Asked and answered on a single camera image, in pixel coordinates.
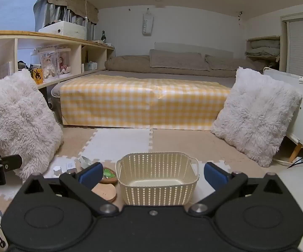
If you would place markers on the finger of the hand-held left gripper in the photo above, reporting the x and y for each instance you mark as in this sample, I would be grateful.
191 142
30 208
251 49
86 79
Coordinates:
11 162

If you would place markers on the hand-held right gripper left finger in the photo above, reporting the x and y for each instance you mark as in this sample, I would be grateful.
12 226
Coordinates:
91 174

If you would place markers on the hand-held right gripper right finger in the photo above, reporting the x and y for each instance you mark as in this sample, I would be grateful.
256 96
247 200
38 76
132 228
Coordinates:
214 174

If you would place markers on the green turtle coaster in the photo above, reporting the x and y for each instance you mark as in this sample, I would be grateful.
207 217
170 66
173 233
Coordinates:
109 174

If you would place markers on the white plug charger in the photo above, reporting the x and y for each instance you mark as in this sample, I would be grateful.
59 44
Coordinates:
70 166

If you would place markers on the round wooden disc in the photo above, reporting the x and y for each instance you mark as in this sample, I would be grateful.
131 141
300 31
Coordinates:
105 193

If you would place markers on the white flower-shaped knob bottle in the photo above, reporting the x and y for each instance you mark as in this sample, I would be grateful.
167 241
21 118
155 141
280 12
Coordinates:
57 170

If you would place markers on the cream plastic woven basket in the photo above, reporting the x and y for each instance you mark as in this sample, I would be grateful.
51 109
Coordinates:
156 189

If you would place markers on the white foam mat tile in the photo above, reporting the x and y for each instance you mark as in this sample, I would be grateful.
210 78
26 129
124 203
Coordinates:
117 144
49 181
219 165

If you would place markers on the beige foam mat tile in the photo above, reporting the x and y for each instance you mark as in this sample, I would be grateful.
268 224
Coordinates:
193 141
104 164
72 139

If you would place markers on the fluffy white pillow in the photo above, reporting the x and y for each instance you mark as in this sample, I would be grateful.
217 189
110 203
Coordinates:
256 115
17 118

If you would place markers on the yellow box with black rabbit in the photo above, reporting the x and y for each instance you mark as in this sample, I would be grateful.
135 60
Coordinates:
37 76

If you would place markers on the yellow checked cloth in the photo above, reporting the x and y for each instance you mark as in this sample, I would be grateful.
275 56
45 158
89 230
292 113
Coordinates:
146 102

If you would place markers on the clear doll display case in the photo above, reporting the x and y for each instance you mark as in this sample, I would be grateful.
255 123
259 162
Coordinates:
46 64
63 63

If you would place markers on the white tissue box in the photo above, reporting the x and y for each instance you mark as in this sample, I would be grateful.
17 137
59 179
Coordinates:
91 65

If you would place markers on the brown bed pillow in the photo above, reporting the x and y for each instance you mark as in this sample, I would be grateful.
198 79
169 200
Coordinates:
177 59
230 62

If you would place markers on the brown duvet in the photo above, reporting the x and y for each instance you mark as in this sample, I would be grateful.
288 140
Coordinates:
130 63

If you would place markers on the wooden shelf unit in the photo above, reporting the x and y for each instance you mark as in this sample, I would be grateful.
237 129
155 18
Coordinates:
75 40

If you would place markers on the folded grey blankets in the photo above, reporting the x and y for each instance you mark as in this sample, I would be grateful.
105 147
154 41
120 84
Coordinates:
263 48

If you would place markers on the dark green glass bottle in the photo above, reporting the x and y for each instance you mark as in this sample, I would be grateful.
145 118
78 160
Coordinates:
103 37

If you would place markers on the white storage box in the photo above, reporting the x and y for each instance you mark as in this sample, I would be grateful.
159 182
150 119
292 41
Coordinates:
64 30

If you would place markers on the silver curtain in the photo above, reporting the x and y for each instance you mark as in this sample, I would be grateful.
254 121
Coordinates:
51 11

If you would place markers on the white hanging fabric banner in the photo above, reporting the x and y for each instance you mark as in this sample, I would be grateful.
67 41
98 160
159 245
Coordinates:
147 22

